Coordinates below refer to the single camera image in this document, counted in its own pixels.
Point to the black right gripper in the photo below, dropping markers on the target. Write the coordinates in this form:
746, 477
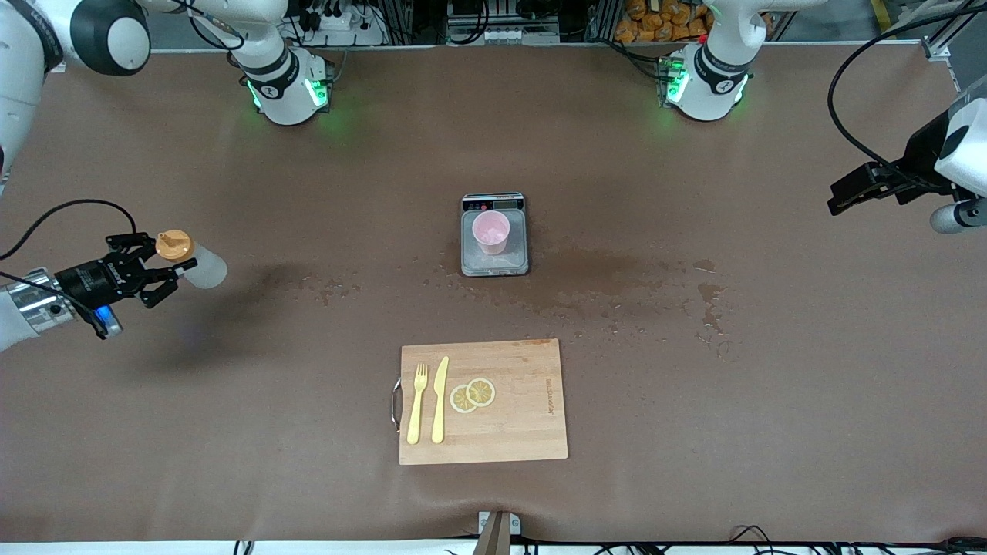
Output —
90, 278

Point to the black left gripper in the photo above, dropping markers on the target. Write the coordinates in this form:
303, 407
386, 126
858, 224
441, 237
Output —
920, 153

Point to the sauce bottle with orange cap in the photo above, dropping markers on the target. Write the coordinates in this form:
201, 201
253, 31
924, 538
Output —
204, 266

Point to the pink plastic cup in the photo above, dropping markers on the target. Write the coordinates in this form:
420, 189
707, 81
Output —
491, 231

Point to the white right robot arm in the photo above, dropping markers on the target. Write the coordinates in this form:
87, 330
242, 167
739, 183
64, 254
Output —
281, 92

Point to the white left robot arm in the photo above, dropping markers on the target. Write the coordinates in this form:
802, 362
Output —
705, 89

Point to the brown table cover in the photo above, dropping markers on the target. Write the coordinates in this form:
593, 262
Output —
231, 401

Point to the pile of orange snack packs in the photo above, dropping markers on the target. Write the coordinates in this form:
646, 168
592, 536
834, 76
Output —
655, 19

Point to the yellow plastic fork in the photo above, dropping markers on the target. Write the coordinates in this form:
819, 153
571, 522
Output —
416, 408

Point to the white power strip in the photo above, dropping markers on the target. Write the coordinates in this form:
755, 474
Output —
339, 23

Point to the yellow plastic knife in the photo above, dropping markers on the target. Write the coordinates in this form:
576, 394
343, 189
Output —
439, 401

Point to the lemon slice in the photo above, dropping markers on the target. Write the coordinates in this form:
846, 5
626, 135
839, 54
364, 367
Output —
459, 401
482, 391

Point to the grey digital kitchen scale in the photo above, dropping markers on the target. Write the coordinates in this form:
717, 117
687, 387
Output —
494, 264

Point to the wooden cutting board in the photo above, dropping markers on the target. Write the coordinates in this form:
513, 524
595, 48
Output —
524, 416

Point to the aluminium frame corner bracket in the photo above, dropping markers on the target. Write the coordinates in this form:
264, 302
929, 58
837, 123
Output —
938, 49

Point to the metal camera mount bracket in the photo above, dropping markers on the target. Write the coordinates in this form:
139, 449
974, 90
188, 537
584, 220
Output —
497, 532

